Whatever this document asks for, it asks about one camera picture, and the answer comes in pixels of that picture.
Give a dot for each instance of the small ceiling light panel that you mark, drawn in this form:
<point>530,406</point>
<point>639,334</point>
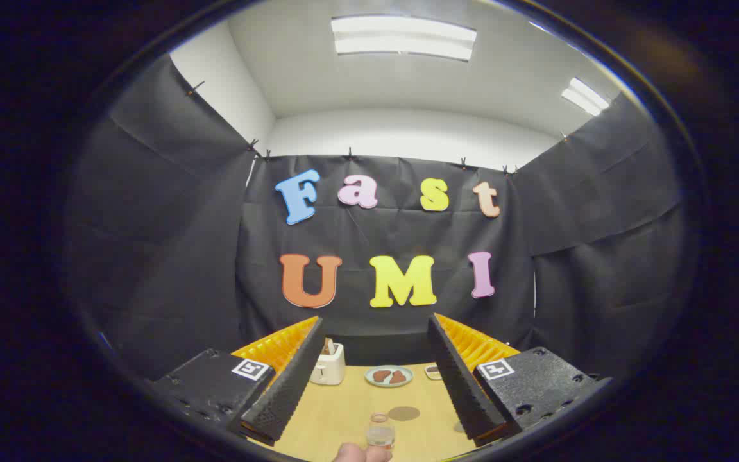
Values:
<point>586,96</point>

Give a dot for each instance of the small white dish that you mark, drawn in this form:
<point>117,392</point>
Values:
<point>432,372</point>

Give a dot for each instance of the long ceiling light panel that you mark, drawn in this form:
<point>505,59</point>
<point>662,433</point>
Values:
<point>401,38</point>

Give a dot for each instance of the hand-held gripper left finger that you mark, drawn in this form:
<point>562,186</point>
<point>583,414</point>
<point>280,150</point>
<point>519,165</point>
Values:
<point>286,391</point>

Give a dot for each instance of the white toaster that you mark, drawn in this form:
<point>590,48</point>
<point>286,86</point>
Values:
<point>329,369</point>

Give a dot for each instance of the toasted bread slice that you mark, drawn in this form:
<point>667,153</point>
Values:
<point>328,347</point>

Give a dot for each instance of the round pale green plate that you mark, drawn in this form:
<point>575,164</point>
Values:
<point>369,378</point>

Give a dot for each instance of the clear plastic juice bottle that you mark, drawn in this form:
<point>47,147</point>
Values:
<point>380,436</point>

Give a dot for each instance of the wooden table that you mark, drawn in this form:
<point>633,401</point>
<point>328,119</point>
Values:
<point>337,417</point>

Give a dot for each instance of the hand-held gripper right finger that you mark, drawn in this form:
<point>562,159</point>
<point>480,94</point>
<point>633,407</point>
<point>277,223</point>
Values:
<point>462,385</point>

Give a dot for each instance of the round brown coaster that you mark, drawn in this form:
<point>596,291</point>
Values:
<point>403,413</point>

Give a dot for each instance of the brown meat piece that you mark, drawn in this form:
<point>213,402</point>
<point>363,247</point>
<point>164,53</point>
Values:
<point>398,377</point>
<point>381,376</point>

